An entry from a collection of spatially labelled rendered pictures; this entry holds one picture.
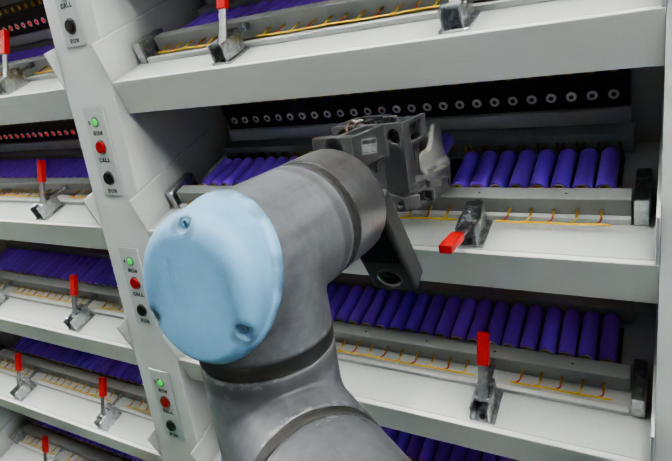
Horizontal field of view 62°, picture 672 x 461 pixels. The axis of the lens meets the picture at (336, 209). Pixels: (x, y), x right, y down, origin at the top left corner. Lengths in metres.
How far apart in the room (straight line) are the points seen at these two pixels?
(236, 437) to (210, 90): 0.42
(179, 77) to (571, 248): 0.46
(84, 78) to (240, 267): 0.56
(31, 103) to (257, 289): 0.68
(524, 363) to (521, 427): 0.07
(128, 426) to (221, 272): 0.84
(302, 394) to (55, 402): 0.98
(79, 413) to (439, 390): 0.76
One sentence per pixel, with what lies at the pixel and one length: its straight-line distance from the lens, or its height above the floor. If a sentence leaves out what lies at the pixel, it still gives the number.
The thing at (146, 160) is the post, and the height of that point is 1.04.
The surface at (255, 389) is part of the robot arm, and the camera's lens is 0.35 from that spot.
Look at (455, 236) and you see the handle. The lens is 0.51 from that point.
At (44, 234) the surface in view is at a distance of 1.02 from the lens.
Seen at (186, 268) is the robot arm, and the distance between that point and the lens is 0.32.
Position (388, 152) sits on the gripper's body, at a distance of 0.49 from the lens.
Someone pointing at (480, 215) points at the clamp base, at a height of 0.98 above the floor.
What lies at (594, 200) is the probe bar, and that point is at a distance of 0.56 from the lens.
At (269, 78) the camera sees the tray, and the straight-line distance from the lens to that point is 0.61.
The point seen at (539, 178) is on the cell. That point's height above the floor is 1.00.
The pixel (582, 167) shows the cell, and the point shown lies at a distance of 0.61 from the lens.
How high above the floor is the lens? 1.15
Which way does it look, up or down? 16 degrees down
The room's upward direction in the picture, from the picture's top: 8 degrees counter-clockwise
